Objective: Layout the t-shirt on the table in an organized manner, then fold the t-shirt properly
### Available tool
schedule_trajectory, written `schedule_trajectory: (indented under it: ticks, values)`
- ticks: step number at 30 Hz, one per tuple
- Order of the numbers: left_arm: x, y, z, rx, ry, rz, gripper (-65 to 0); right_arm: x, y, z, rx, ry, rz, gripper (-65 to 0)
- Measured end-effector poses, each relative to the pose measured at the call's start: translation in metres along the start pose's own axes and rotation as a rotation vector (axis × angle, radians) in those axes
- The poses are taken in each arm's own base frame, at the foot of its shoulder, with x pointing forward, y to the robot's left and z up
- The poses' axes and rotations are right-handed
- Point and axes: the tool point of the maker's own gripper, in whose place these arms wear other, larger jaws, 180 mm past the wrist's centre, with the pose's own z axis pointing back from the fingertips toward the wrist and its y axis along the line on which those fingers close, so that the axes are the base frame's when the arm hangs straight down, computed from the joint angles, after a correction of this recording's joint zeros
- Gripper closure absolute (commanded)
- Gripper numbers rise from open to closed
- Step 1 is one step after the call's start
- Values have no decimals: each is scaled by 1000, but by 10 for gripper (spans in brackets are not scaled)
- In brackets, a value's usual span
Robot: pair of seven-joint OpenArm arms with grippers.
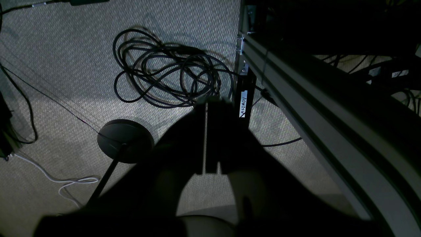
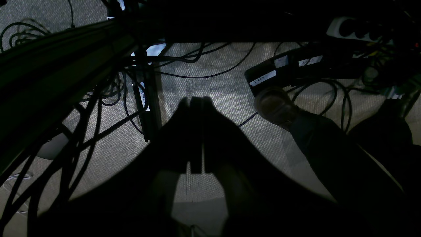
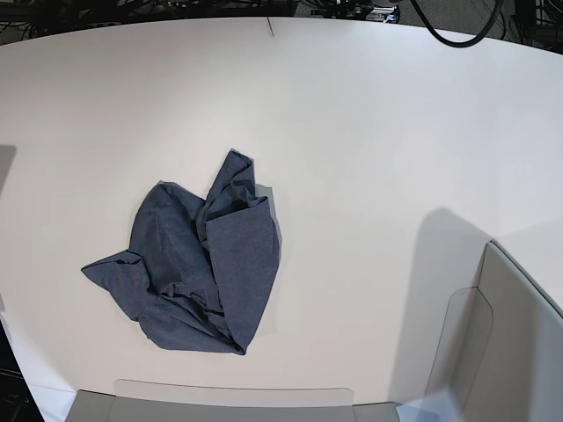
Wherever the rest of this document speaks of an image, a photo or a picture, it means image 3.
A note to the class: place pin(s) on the grey chair right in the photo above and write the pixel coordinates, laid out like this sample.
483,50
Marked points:
499,357

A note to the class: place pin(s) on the dark blue t-shirt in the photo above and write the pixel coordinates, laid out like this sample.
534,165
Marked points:
198,272

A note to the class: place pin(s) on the grey chair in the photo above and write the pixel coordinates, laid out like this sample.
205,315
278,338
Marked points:
150,401
499,357

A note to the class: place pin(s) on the grey chair bottom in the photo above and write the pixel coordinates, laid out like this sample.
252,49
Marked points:
150,401

